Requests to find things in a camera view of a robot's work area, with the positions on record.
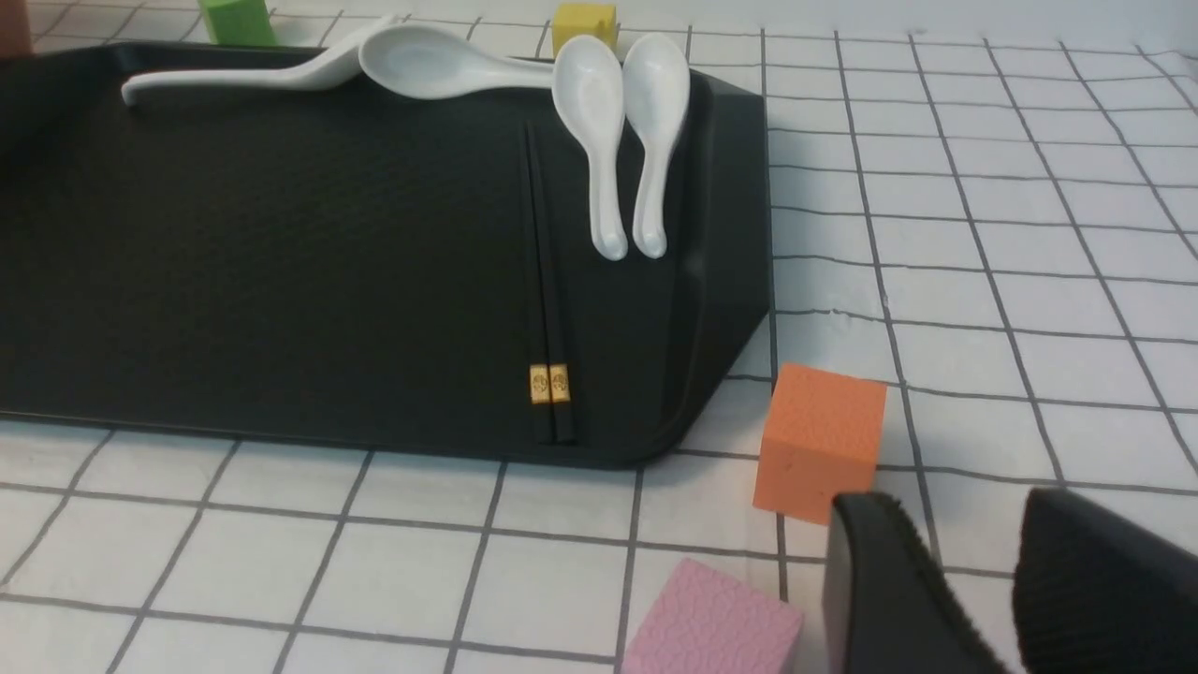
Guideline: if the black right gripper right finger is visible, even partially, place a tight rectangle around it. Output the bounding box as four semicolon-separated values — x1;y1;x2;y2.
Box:
1014;488;1197;673

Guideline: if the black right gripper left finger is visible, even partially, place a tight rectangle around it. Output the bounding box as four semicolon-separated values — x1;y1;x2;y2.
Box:
823;493;1008;673

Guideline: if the black chopstick gold band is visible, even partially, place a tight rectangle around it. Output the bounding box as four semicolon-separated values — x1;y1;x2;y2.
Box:
531;123;577;445
520;121;555;445

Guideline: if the orange foam cube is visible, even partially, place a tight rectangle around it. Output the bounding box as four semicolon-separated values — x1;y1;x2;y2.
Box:
752;362;887;526

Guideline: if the pink foam cube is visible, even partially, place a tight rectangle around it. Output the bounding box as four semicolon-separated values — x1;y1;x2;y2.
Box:
621;559;804;673

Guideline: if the white grid tablecloth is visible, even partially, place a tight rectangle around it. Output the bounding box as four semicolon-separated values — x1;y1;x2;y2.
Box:
1;1;1197;673

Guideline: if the white ceramic spoon rightmost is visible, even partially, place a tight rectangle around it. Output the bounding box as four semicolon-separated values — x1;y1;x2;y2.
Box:
623;34;690;259

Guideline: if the white ceramic spoon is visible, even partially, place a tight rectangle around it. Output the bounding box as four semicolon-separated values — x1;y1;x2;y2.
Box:
623;34;690;259
357;24;553;101
121;14;399;107
551;35;628;261

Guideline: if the yellow foam cube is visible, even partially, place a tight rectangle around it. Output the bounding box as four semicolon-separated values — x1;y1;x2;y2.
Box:
550;4;618;57

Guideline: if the black plastic tray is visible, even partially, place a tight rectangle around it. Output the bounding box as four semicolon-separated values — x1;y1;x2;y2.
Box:
1;43;773;469

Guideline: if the white ceramic spoon leftmost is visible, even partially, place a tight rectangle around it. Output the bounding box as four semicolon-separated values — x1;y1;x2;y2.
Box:
121;14;399;107

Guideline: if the green foam cube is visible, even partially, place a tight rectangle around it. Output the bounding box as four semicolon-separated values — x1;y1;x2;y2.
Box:
198;0;277;47

